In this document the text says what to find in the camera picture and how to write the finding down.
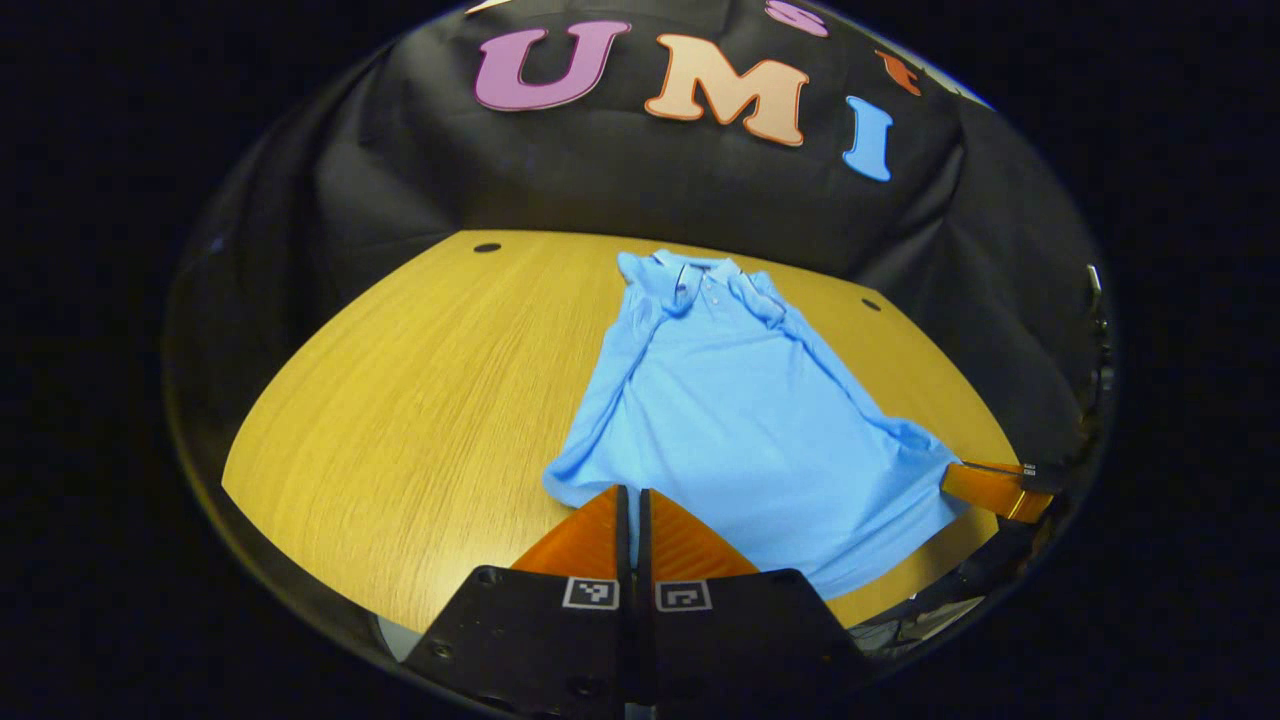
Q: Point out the light blue T-shirt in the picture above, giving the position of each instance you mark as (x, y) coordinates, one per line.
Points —
(740, 420)

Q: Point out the black backdrop cloth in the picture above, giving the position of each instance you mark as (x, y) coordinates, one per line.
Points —
(600, 170)

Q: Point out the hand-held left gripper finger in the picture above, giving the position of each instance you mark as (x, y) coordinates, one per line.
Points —
(623, 550)
(644, 550)

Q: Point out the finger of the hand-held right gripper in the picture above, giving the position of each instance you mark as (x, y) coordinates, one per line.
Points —
(990, 488)

